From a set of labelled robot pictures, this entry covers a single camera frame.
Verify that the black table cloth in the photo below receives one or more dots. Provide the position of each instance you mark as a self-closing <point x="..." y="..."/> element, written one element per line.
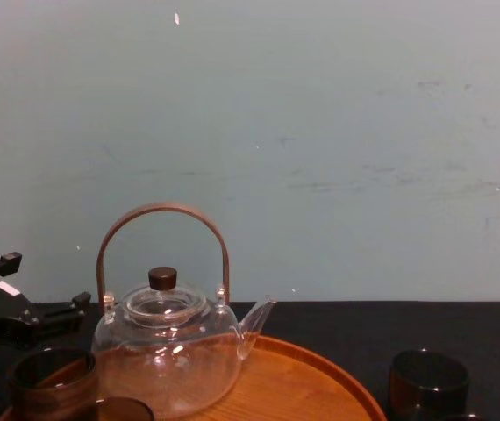
<point x="408" y="326"/>

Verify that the glass teapot lid dark knob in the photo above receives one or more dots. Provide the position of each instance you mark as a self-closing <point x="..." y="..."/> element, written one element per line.
<point x="162" y="289"/>

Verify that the smoky dark glass cup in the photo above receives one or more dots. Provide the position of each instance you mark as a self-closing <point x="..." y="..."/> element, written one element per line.
<point x="52" y="386"/>
<point x="427" y="381"/>
<point x="125" y="410"/>

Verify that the round brown wooden tray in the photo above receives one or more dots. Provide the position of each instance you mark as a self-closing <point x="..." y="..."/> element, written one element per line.
<point x="285" y="386"/>

